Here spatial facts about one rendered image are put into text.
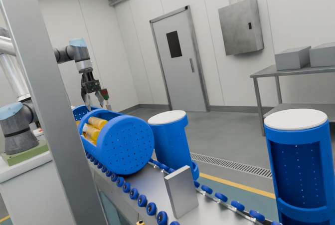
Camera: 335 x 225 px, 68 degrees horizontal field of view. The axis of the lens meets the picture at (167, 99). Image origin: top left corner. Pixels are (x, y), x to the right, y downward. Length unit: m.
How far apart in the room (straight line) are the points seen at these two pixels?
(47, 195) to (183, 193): 0.73
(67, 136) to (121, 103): 6.49
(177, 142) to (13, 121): 0.96
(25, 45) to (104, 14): 6.63
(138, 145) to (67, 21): 5.60
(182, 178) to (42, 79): 0.58
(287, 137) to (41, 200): 1.18
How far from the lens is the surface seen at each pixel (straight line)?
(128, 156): 1.26
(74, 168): 0.56
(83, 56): 1.30
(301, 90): 4.37
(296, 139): 1.27
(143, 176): 1.29
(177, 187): 0.91
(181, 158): 1.77
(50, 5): 6.64
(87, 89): 1.31
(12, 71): 1.55
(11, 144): 1.43
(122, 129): 1.22
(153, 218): 0.99
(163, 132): 1.69
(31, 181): 1.38
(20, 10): 0.54
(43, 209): 1.43
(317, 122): 1.30
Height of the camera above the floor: 1.50
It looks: 11 degrees down
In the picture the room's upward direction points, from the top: 13 degrees counter-clockwise
